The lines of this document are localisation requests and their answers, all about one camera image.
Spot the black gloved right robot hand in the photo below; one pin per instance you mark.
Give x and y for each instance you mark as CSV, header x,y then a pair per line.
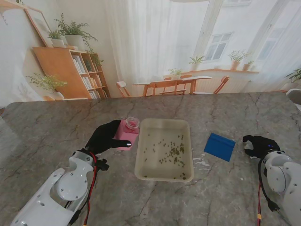
x,y
263,146

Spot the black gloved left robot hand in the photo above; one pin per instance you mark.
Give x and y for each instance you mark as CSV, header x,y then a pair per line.
x,y
103,137

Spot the white square bottle cap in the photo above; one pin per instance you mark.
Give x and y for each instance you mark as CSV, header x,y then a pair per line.
x,y
247,147

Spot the pink square bottle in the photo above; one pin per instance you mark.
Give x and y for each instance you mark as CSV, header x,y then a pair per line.
x,y
127,135

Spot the blue plastic scraper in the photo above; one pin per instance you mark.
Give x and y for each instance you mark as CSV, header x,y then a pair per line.
x,y
218,147

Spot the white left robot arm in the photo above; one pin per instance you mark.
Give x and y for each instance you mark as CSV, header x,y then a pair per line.
x,y
58,195

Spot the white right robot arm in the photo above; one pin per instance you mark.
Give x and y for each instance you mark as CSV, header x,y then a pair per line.
x,y
287,179

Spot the white baking tray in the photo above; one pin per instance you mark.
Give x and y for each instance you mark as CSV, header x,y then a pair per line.
x,y
164,127

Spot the scattered green beans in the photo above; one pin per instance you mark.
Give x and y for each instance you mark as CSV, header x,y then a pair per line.
x,y
175,150

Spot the white rounded object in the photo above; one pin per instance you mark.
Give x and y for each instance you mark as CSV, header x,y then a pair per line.
x,y
295,96

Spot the printed room scene backdrop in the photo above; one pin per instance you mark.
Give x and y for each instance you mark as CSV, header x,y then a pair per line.
x,y
150,47

